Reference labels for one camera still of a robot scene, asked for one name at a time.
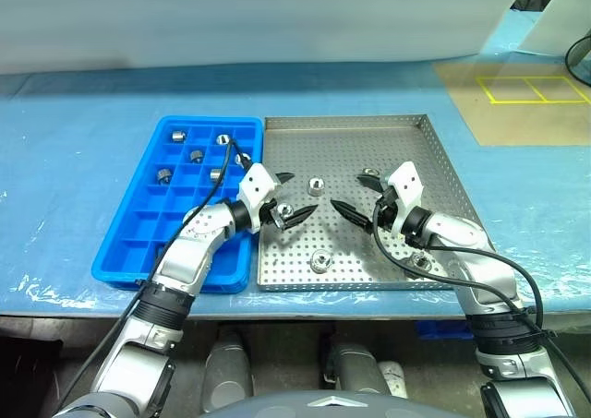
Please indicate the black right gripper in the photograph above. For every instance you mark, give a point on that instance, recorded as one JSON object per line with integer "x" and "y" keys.
{"x": 387, "y": 206}

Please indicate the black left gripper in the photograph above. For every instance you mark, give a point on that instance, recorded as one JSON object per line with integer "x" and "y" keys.
{"x": 268, "y": 212}

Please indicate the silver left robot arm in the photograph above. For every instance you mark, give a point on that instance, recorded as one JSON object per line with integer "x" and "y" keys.
{"x": 184, "y": 261}

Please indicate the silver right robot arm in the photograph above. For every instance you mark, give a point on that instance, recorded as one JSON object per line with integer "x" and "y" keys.
{"x": 485, "y": 275}

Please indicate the blue compartment tray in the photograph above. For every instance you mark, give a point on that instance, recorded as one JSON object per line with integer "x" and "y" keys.
{"x": 138, "y": 233}

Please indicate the metal nut upper centre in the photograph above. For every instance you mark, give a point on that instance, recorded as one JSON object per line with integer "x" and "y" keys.
{"x": 315, "y": 186}

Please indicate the perforated metal tray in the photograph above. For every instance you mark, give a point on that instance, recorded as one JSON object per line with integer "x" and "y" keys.
{"x": 323, "y": 150}

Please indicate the small metal nut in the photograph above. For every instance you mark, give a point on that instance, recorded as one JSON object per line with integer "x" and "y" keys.
{"x": 223, "y": 139}

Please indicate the blue crate under table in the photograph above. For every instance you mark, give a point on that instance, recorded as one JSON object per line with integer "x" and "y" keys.
{"x": 438, "y": 329}

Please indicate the brown cardboard mat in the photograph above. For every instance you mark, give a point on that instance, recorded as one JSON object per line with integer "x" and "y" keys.
{"x": 508, "y": 123}

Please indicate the dark rounded robot leg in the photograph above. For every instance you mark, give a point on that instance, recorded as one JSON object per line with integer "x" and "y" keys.
{"x": 228, "y": 367}
{"x": 355, "y": 367}

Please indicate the white rounded object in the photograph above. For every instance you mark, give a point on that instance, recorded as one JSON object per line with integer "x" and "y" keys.
{"x": 391, "y": 376}

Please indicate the large white foam board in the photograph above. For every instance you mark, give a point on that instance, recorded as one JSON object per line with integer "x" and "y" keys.
{"x": 231, "y": 16}

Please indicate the grey robot torso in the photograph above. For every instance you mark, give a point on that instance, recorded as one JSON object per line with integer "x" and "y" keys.
{"x": 295, "y": 406}

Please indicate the small white board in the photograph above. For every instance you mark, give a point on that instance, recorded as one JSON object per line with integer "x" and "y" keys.
{"x": 558, "y": 21}

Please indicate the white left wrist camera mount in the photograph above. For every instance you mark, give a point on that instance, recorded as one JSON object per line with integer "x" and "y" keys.
{"x": 256, "y": 185}

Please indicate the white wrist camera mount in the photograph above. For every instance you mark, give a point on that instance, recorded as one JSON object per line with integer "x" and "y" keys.
{"x": 256, "y": 185}
{"x": 406, "y": 182}

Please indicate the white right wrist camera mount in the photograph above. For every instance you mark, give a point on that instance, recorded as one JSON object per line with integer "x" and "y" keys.
{"x": 406, "y": 182}

